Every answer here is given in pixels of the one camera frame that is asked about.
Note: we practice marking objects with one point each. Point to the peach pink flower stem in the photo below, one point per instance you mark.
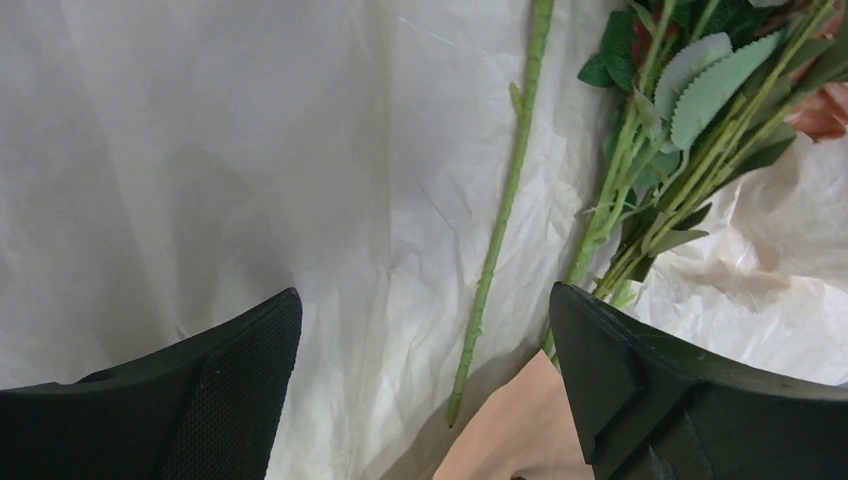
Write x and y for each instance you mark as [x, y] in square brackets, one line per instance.
[522, 100]

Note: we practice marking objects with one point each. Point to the orange paper flower bouquet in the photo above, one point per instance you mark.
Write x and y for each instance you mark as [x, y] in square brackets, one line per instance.
[166, 165]

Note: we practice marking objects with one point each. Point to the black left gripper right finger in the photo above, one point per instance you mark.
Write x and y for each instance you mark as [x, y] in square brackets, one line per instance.
[648, 405]

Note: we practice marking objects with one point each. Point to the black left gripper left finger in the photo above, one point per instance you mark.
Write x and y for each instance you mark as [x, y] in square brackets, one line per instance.
[207, 407]

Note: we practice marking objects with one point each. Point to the artificial flower bunch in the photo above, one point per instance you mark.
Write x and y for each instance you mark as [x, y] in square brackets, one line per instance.
[707, 91]

